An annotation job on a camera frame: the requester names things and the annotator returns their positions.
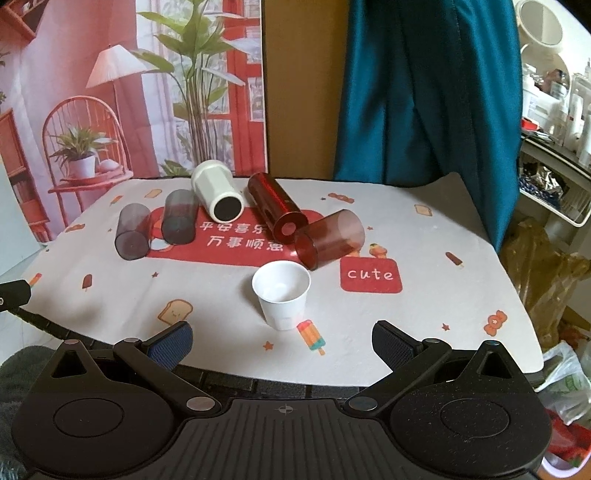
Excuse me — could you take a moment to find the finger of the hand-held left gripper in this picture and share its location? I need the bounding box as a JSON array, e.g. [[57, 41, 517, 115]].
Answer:
[[0, 279, 33, 315]]

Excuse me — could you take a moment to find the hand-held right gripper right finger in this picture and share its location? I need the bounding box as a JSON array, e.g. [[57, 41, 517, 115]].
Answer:
[[346, 319, 526, 419]]

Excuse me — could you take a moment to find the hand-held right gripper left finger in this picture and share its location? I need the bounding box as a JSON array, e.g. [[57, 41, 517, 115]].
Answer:
[[50, 321, 222, 420]]

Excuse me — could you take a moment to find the white paper cup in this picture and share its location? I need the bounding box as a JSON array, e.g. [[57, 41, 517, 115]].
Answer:
[[252, 261, 311, 332]]

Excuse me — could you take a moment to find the grey translucent plastic cup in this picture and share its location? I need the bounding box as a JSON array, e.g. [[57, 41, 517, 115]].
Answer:
[[161, 189, 199, 246], [114, 202, 153, 260]]

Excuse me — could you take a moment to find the red translucent plastic cup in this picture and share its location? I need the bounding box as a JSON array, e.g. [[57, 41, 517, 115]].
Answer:
[[294, 209, 367, 270]]

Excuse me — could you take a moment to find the white cup with black inside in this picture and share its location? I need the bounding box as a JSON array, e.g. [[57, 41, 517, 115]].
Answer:
[[191, 159, 243, 222]]

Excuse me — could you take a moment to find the dark red plastic cup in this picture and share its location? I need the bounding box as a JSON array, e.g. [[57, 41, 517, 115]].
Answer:
[[247, 172, 310, 241]]

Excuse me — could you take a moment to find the white printed tablecloth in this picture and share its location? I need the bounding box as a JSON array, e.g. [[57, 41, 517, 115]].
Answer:
[[25, 172, 545, 389]]

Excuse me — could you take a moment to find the grey fluffy rug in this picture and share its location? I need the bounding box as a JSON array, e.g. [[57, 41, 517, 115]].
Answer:
[[0, 345, 58, 418]]

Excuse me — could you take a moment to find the yellow plastic bag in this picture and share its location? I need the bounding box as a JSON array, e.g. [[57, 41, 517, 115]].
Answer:
[[501, 218, 591, 352]]

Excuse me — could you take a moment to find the white plastic bag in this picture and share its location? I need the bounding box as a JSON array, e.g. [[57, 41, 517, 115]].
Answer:
[[536, 340, 591, 426]]

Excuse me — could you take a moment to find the pink plastic basin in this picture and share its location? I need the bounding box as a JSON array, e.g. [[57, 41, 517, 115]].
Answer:
[[541, 413, 591, 477]]

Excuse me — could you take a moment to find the white storage rack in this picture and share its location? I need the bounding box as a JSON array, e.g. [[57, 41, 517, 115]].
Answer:
[[516, 134, 591, 229]]

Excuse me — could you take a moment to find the teal curtain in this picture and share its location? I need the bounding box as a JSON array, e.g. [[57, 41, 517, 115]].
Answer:
[[333, 0, 523, 253]]

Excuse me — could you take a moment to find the round white mirror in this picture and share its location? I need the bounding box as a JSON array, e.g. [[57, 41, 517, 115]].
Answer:
[[514, 0, 565, 48]]

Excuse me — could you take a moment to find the red room wall poster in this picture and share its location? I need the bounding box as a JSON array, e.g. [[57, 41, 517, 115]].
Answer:
[[0, 0, 270, 244]]

